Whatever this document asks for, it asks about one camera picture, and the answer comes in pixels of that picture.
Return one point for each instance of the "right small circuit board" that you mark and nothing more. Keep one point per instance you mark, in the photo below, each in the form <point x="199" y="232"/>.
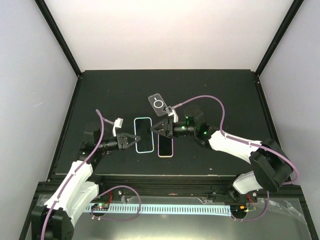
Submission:
<point x="242" y="208"/>

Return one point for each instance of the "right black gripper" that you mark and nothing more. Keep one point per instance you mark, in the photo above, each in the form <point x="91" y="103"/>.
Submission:
<point x="168" y="126"/>

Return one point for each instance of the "small circuit board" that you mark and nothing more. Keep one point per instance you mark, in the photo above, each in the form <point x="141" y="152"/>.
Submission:
<point x="100" y="207"/>
<point x="242" y="208"/>

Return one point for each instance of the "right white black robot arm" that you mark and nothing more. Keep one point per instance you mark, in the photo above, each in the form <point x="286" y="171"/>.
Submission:
<point x="270" y="166"/>

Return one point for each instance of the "black front frame rail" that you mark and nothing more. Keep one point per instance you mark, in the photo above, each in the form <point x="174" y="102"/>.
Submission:
<point x="288" y="216"/>

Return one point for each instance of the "right black corner post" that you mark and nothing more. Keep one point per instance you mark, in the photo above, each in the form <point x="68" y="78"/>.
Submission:
<point x="282" y="29"/>

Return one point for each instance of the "light blue phone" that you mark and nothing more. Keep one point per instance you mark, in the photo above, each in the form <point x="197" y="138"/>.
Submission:
<point x="135" y="145"/>

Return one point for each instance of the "left small circuit board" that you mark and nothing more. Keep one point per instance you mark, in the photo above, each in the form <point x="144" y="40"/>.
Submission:
<point x="100" y="207"/>

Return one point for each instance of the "beige pink phone case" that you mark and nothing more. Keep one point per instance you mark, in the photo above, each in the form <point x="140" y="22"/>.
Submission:
<point x="172" y="152"/>

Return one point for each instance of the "white slotted cable duct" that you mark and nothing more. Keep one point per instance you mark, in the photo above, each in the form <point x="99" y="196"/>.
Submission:
<point x="164" y="209"/>

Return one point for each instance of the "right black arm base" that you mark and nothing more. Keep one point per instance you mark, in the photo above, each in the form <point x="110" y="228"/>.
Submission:
<point x="228" y="195"/>

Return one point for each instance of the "black corner post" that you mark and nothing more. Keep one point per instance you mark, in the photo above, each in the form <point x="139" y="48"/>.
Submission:
<point x="46" y="13"/>
<point x="282" y="29"/>

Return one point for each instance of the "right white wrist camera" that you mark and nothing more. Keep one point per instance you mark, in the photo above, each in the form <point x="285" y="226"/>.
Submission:
<point x="172" y="113"/>

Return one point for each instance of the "left black corner post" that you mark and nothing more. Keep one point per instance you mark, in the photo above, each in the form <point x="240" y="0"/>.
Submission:
<point x="46" y="13"/>

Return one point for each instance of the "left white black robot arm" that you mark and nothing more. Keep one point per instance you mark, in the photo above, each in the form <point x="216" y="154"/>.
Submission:
<point x="57" y="217"/>

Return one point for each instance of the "black screen phone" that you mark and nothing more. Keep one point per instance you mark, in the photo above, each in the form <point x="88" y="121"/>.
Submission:
<point x="166" y="147"/>

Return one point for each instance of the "clear magsafe phone case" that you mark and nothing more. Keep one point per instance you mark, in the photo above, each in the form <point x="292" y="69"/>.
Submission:
<point x="158" y="104"/>

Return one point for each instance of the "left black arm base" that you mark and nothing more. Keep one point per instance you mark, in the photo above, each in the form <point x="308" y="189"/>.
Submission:
<point x="114" y="195"/>

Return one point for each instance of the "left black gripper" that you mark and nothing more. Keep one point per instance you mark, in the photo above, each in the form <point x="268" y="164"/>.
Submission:
<point x="122" y="141"/>

